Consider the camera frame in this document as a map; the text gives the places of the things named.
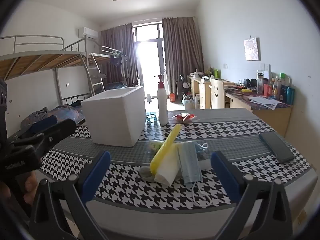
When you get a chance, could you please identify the person's left hand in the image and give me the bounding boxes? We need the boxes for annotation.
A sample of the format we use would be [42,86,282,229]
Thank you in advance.
[0,174,39,213]

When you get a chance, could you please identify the pink wall picture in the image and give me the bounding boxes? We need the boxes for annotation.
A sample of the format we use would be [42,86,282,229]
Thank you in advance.
[244,37,260,61]

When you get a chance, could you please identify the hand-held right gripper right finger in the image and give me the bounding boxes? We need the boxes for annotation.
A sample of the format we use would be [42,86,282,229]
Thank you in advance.
[211,151,293,240]

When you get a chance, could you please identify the blue orange quilt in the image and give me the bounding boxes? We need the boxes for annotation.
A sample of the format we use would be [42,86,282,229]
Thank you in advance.
[21,105,85,128]

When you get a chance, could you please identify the white air conditioner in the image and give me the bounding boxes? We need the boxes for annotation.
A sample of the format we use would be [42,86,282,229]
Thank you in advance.
[78,27,98,40]

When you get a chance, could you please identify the blue face mask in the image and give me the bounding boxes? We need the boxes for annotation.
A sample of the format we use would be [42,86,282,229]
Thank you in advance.
[177,141,213,207]

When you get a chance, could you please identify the glass balcony door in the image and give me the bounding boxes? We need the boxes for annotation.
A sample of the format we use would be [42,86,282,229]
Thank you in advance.
[132,21,167,105]

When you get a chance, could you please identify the white floor basket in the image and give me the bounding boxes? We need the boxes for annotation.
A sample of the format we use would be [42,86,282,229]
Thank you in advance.
[182,95,195,110]

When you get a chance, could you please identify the wooden smiley face chair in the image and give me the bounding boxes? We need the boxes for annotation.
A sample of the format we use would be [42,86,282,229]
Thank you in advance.
[209,79,227,109]

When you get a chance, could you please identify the white foam box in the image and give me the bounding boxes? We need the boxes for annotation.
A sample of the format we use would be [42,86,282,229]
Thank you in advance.
[81,85,146,147]

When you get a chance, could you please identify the light green cloth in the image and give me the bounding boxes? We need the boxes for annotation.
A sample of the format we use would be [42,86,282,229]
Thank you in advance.
[149,141,163,152]

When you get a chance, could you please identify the white tissue sheet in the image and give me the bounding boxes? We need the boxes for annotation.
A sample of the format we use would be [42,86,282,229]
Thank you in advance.
[154,142,183,187]

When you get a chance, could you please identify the houndstooth tablecloth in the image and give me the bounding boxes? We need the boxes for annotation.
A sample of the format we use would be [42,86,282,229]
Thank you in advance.
[37,107,315,210]

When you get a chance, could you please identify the white pump bottle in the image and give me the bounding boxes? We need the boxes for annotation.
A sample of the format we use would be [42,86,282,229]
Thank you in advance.
[154,75,169,125]

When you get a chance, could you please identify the hanging dark clothes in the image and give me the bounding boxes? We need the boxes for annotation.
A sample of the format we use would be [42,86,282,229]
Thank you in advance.
[110,51,128,78]

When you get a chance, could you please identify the black phone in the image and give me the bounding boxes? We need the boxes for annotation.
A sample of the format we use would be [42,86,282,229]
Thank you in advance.
[259,131,295,164]

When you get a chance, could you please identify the metal bunk bed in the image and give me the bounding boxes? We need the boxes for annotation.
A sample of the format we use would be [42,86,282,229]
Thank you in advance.
[90,46,140,90]
[0,35,105,130]

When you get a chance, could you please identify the brown curtain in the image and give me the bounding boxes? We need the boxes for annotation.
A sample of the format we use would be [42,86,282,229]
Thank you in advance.
[162,17,204,94]
[100,23,139,85]

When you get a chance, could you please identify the wooden desk with drawers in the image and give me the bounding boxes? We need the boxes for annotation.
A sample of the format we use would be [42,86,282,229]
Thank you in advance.
[187,76,235,109]

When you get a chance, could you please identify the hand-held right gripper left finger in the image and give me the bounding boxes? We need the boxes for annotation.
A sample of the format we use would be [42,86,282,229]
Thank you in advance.
[29,151,112,240]

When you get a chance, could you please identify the wooden desk with patterned cover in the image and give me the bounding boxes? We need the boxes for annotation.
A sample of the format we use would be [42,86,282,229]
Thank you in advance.
[225,85,293,137]

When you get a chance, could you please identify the black bag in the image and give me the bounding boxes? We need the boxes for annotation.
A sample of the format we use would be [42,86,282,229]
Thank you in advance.
[176,75,189,97]

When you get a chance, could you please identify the red snack packet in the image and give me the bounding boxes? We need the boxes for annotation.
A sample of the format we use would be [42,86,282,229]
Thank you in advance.
[171,113,197,123]

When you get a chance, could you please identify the blue liquid spray bottle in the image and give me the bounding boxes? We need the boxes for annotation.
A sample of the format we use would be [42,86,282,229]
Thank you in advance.
[146,94,157,123]

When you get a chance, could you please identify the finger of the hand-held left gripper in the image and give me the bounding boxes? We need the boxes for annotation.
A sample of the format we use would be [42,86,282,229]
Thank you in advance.
[21,116,58,138]
[7,118,77,153]

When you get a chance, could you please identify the printed papers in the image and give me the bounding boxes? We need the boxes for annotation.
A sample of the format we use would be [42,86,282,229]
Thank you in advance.
[249,96,282,110]

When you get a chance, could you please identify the row of toiletry bottles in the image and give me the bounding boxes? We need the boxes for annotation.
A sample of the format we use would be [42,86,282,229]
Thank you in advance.
[256,70,295,105]

